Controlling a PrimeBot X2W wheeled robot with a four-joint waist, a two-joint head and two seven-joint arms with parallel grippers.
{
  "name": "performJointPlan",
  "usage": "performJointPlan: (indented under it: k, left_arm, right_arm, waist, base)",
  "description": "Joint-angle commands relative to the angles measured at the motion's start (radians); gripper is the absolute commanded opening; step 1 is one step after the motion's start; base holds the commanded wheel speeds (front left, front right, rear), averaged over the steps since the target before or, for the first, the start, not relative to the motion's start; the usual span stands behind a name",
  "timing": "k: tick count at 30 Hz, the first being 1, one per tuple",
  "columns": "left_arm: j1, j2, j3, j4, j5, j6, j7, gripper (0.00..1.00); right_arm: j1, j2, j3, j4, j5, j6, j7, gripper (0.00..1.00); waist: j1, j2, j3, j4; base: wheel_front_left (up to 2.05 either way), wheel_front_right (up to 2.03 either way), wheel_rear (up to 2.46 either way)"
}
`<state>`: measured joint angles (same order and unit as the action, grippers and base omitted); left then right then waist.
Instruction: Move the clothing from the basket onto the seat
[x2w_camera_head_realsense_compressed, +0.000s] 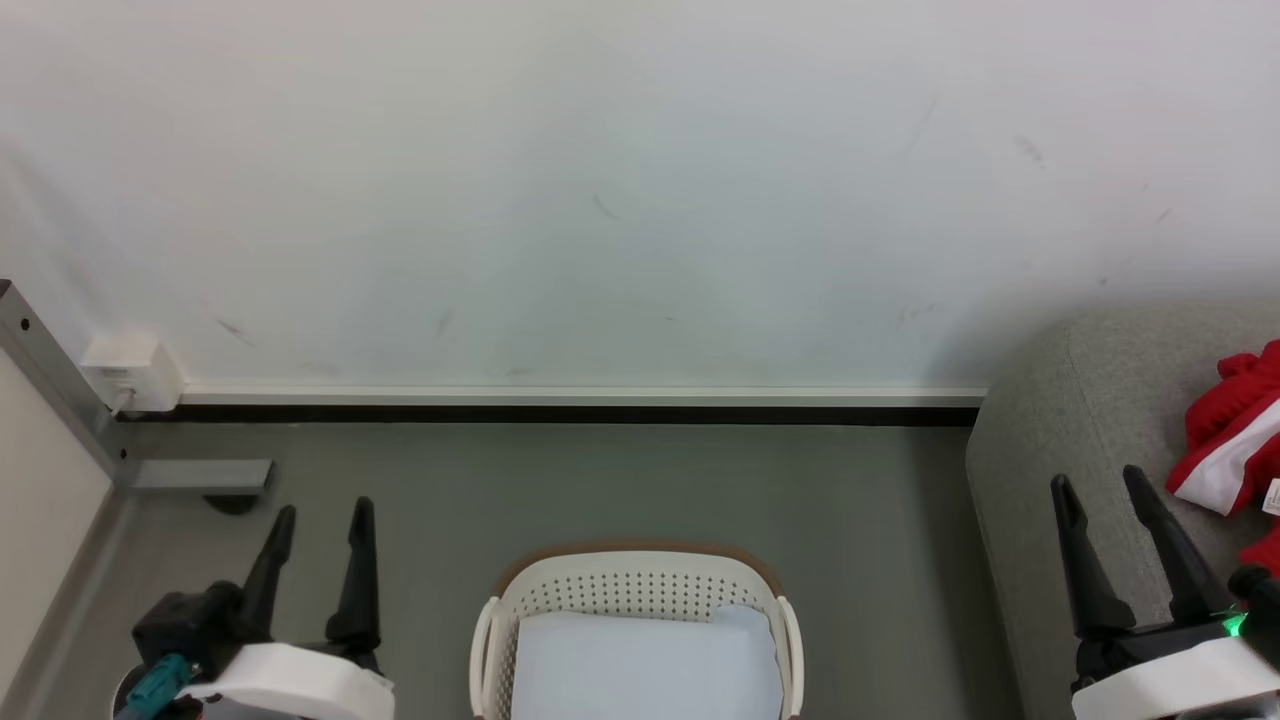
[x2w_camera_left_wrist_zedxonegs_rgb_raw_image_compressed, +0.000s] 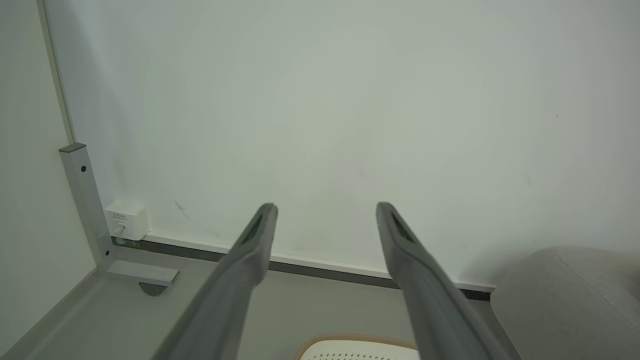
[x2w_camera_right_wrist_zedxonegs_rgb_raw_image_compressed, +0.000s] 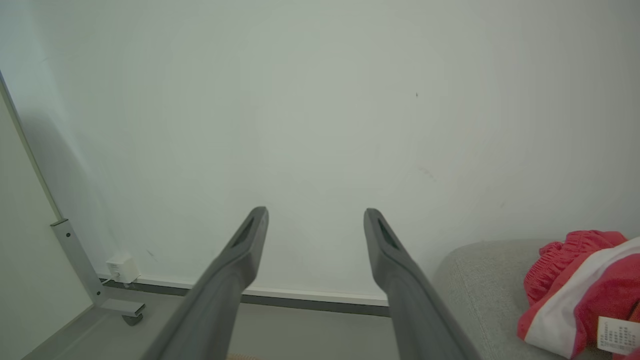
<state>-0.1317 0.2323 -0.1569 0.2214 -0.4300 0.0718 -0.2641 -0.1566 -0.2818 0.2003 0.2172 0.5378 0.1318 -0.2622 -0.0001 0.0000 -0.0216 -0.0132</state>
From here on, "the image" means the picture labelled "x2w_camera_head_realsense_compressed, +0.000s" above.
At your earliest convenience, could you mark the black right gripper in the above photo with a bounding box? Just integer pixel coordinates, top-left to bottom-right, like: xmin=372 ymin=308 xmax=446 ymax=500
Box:
xmin=1050 ymin=465 xmax=1247 ymax=693

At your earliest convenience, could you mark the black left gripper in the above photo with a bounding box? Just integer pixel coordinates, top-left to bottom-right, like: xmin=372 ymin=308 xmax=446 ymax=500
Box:
xmin=132 ymin=497 xmax=382 ymax=683

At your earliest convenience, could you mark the red and white garment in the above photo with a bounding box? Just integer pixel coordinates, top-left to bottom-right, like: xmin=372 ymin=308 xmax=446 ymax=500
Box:
xmin=1165 ymin=340 xmax=1280 ymax=577

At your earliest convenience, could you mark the white perforated laundry basket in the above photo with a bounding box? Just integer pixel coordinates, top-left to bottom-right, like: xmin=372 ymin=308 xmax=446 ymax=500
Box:
xmin=470 ymin=542 xmax=806 ymax=720

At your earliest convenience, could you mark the grey fabric sofa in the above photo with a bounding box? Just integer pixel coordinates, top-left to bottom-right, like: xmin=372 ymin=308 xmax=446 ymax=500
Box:
xmin=965 ymin=300 xmax=1280 ymax=720

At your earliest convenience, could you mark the white and black baseboard strip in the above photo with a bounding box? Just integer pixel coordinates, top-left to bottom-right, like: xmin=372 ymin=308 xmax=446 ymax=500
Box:
xmin=178 ymin=385 xmax=989 ymax=429

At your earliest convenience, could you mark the light blue folded cloth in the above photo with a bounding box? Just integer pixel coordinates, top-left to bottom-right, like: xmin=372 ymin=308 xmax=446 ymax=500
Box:
xmin=510 ymin=603 xmax=786 ymax=720

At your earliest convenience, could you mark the teal cable connector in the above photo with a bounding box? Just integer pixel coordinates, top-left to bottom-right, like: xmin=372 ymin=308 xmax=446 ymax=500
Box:
xmin=115 ymin=654 xmax=192 ymax=720

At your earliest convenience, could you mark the white wall socket box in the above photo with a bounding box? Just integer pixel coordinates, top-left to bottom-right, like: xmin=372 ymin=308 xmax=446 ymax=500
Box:
xmin=80 ymin=333 xmax=184 ymax=415

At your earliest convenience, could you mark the grey metal partition frame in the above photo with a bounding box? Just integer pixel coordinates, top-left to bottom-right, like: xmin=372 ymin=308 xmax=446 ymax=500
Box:
xmin=0 ymin=280 xmax=137 ymax=720

